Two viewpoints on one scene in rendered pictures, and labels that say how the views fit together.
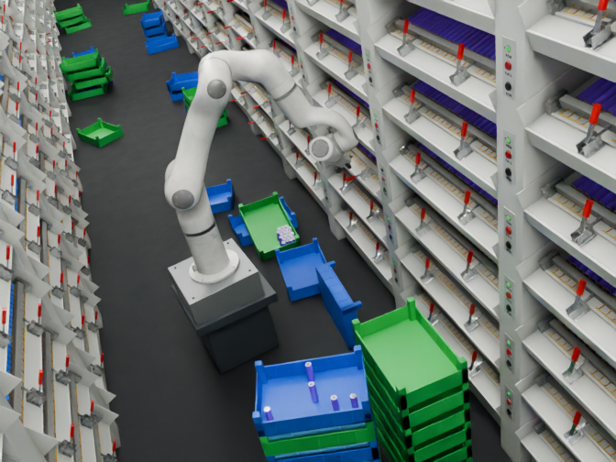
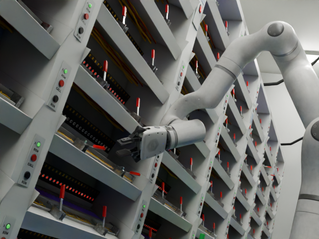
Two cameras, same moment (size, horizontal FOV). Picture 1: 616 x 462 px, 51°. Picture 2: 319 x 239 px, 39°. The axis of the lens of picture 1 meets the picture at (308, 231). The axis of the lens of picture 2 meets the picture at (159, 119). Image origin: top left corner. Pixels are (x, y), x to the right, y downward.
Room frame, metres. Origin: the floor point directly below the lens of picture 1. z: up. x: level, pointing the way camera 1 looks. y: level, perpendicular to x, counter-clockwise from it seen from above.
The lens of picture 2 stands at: (3.19, 0.75, 0.30)
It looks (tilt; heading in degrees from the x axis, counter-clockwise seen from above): 18 degrees up; 219
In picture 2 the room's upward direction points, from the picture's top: 16 degrees clockwise
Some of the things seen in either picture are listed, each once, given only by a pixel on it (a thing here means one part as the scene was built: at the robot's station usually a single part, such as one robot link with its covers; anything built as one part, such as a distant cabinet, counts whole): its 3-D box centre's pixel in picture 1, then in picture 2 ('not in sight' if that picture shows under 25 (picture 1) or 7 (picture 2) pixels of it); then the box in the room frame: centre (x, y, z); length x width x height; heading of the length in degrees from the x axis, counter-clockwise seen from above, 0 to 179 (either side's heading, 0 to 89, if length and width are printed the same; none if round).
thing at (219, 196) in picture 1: (205, 199); not in sight; (3.08, 0.51, 0.04); 0.30 x 0.20 x 0.08; 89
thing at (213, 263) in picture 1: (206, 247); (313, 238); (1.94, 0.37, 0.48); 0.19 x 0.19 x 0.18
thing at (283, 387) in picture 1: (311, 390); not in sight; (1.20, 0.08, 0.44); 0.30 x 0.20 x 0.08; 85
